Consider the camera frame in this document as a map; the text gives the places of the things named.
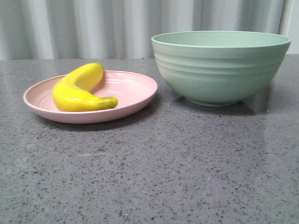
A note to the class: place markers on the yellow banana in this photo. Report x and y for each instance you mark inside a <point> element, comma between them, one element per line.
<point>72,92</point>

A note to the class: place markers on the pink plate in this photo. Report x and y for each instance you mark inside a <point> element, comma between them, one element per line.
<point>133,91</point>

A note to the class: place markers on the green bowl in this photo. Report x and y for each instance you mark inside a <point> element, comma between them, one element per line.
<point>219,68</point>

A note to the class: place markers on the white curtain backdrop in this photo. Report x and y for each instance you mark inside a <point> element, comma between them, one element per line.
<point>117,29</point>

